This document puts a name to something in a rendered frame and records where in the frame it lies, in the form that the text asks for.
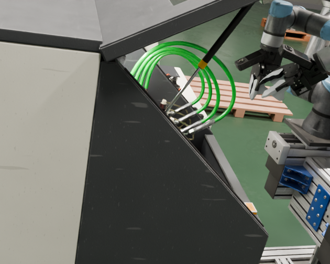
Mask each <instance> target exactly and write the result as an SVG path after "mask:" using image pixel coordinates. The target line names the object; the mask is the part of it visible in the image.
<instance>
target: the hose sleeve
mask: <svg viewBox="0 0 330 264"><path fill-rule="evenodd" d="M214 124H216V122H215V120H214V119H211V120H209V121H207V122H205V123H203V124H201V125H199V126H197V127H195V128H194V129H193V130H194V132H195V133H197V132H199V131H201V130H203V129H205V128H207V127H209V126H211V125H214Z"/></svg>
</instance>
